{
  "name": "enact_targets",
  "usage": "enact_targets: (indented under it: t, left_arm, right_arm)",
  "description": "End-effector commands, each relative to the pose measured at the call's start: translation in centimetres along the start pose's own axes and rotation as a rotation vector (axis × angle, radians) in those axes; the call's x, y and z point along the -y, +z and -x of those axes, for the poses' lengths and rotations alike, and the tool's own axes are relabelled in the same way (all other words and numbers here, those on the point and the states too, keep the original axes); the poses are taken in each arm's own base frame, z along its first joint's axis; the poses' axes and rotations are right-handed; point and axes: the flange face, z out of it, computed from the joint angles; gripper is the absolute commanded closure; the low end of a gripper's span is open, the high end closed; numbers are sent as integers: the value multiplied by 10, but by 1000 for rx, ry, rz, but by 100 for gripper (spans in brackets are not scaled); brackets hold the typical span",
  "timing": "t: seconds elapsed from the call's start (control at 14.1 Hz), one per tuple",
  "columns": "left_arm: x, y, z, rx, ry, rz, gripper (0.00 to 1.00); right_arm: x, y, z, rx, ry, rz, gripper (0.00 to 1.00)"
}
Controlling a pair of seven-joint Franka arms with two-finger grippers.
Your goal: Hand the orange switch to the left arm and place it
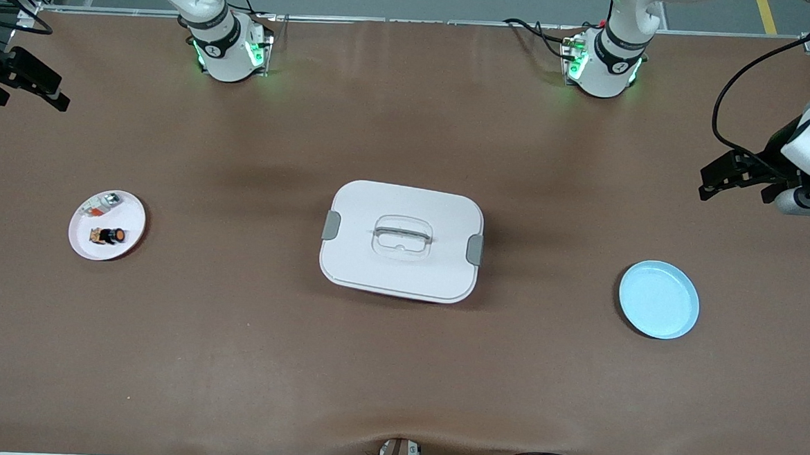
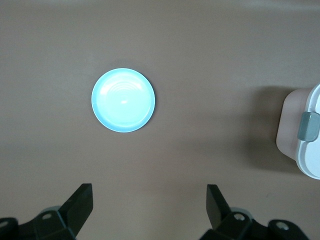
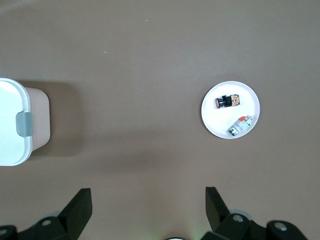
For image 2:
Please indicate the white lidded storage box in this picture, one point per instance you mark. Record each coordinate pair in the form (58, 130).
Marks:
(310, 155)

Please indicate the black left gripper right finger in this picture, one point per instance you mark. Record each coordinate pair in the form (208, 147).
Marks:
(232, 225)

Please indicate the light blue round plate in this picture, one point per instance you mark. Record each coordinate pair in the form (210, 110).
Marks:
(123, 100)

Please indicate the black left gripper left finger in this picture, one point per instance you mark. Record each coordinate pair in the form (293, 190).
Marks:
(62, 220)

